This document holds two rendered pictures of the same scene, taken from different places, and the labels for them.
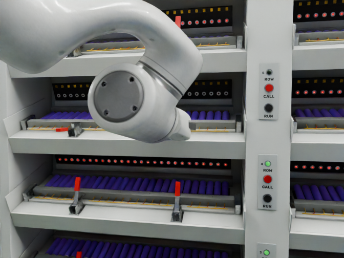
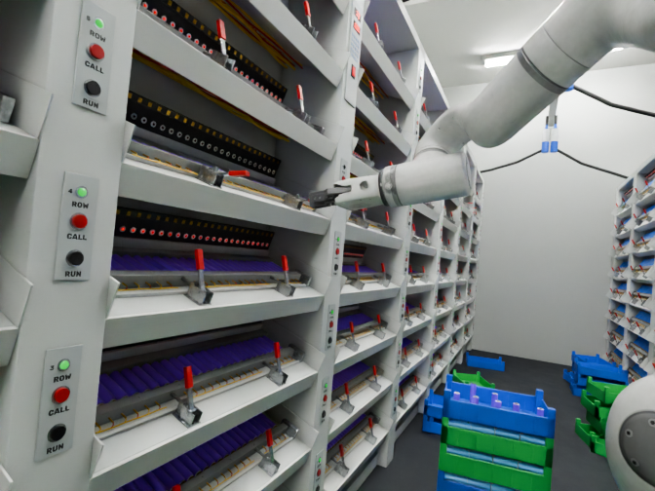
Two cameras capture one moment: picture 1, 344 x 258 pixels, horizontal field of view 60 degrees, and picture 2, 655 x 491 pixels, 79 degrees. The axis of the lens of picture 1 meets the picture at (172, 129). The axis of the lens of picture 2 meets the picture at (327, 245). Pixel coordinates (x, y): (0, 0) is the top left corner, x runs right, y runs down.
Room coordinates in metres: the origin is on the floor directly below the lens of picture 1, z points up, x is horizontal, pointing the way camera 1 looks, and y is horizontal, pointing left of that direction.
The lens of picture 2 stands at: (0.38, 0.84, 0.85)
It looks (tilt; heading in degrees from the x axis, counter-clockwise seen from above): 2 degrees up; 286
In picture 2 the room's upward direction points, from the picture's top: 5 degrees clockwise
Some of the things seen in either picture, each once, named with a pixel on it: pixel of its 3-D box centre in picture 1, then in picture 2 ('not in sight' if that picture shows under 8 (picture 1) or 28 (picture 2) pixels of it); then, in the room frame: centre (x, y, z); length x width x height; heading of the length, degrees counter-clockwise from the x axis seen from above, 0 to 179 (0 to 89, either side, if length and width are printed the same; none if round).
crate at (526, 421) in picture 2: not in sight; (494, 402); (0.18, -0.52, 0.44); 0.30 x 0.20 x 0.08; 177
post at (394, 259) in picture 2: not in sight; (384, 249); (0.62, -0.92, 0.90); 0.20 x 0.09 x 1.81; 169
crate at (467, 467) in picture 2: not in sight; (490, 453); (0.18, -0.52, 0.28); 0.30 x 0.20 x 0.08; 177
